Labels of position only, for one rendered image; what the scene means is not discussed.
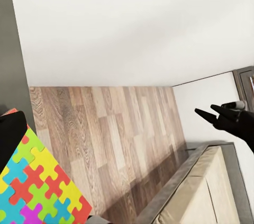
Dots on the desk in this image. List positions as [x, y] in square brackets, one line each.
[14, 89]

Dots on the jigsaw puzzle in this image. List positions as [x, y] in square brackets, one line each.
[34, 189]

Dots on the bed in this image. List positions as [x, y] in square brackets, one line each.
[209, 188]

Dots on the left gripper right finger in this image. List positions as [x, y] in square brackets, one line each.
[246, 127]

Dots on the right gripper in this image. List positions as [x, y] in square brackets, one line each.
[227, 116]

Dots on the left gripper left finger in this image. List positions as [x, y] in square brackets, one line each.
[12, 129]

